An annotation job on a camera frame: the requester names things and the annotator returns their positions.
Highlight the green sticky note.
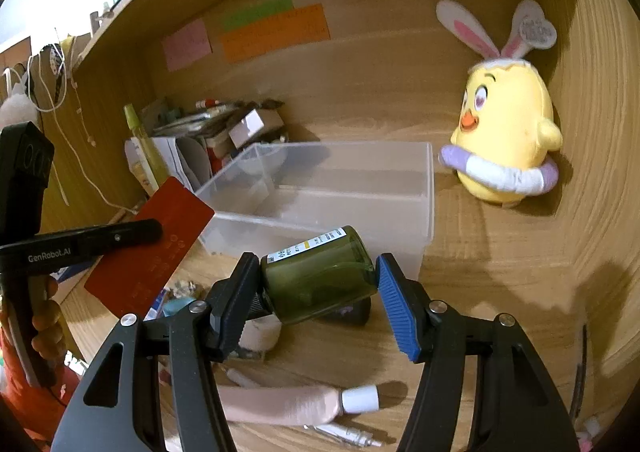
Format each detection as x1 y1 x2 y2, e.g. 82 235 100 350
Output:
222 0 294 32

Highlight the silver pen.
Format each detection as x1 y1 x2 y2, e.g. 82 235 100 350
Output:
304 423 384 448

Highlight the clear plastic storage bin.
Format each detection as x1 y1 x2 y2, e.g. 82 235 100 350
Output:
196 142 435 279

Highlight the orange sticky note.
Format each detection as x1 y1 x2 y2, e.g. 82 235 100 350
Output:
220 3 331 64

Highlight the beige tube white cap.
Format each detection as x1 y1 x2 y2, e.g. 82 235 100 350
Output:
218 385 381 426

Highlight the small white cardboard box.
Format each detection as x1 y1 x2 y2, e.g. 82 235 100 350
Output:
229 108 284 149

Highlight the yellow-green spray bottle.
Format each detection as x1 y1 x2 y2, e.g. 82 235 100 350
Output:
124 104 169 191

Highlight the dark green glass bottle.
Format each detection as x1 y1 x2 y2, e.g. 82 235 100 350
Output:
260 225 378 324

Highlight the yellow chick plush toy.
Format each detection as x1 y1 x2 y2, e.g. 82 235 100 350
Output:
436 0 563 206

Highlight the left hand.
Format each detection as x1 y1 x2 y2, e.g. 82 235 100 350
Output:
32 275 67 374

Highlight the pink sticky note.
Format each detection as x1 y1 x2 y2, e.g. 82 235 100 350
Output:
162 18 212 71

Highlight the red white marker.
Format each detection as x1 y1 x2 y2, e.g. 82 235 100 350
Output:
195 98 222 109

